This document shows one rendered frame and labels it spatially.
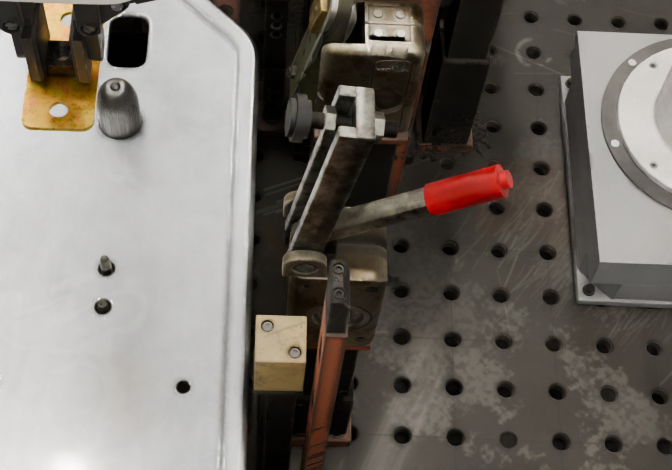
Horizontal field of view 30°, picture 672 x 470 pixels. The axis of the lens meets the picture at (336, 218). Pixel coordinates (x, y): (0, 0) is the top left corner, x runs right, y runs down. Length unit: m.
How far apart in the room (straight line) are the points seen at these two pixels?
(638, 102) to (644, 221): 0.13
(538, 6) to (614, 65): 0.18
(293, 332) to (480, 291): 0.46
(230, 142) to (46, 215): 0.15
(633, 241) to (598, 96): 0.17
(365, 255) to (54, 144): 0.26
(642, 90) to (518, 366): 0.30
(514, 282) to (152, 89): 0.46
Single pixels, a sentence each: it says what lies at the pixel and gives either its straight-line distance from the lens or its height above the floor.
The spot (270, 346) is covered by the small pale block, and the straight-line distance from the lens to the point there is 0.82.
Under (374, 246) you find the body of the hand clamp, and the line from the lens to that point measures 0.87.
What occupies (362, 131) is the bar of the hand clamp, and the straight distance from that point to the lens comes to 0.72.
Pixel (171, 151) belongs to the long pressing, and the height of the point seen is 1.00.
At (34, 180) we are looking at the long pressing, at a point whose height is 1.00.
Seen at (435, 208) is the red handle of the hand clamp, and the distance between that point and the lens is 0.81.
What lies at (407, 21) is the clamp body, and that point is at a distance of 0.95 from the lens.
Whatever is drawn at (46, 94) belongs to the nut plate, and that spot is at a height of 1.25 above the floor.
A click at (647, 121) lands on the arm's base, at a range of 1.28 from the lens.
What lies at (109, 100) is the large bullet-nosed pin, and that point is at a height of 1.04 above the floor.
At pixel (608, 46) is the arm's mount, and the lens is 1.33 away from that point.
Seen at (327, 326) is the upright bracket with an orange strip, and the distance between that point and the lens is 0.71.
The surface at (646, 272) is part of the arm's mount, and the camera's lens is 1.23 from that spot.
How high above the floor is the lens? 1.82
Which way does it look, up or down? 61 degrees down
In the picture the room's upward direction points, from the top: 8 degrees clockwise
